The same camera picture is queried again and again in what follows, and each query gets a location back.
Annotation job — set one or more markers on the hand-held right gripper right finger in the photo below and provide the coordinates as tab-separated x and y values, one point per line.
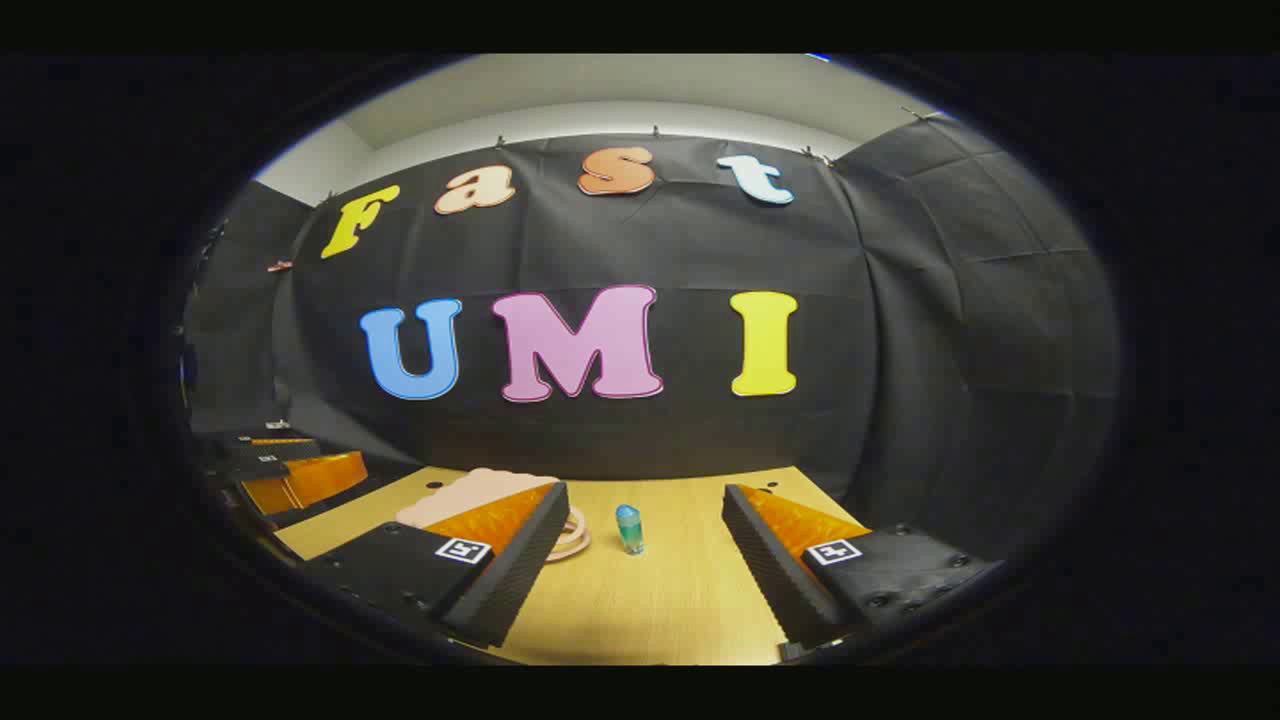
770	560

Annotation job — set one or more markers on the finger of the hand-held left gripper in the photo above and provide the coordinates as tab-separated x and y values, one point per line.
260	447
320	478

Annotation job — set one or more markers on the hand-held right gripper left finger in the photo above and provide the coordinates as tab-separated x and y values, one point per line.
520	560

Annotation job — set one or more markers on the black backdrop cloth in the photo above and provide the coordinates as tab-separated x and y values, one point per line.
680	430

